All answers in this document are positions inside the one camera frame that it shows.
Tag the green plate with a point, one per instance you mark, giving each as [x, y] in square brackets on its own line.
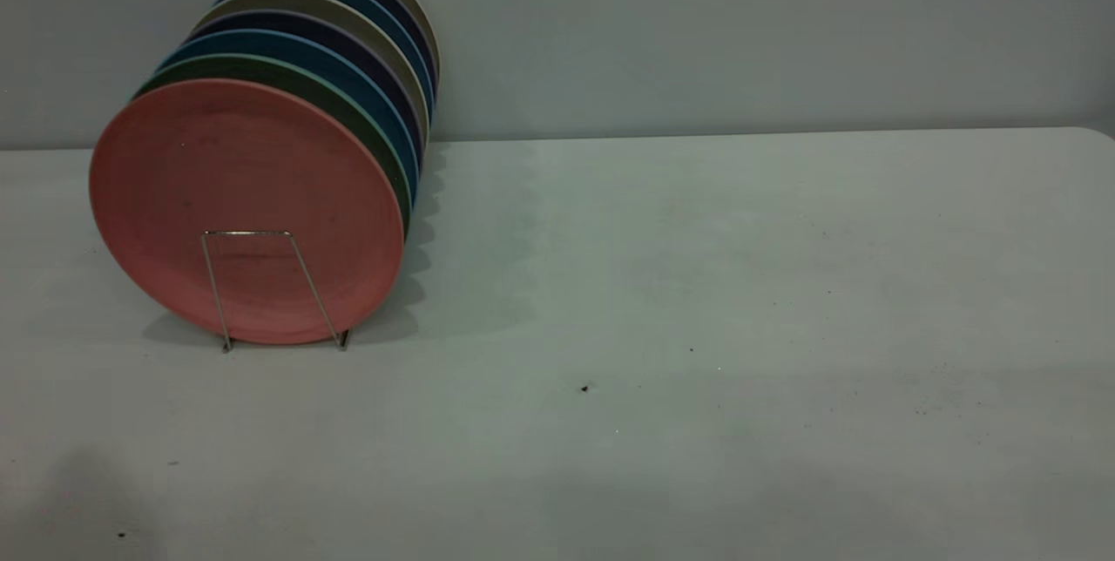
[261, 69]

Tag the pink plate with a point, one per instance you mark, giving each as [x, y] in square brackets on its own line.
[244, 204]

